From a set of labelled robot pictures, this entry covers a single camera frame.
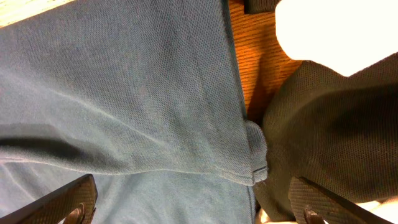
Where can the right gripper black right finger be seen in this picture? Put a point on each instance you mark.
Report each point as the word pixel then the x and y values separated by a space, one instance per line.
pixel 364 202

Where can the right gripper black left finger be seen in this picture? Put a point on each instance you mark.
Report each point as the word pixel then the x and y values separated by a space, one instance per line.
pixel 73 203

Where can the black crumpled garment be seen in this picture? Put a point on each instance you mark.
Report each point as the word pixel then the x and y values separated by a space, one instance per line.
pixel 335 133

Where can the white crumpled t-shirt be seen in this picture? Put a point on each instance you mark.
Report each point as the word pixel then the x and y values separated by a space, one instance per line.
pixel 339 34

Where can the dark blue polo shirt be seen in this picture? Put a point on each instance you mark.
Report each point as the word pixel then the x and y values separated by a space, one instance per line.
pixel 144 95

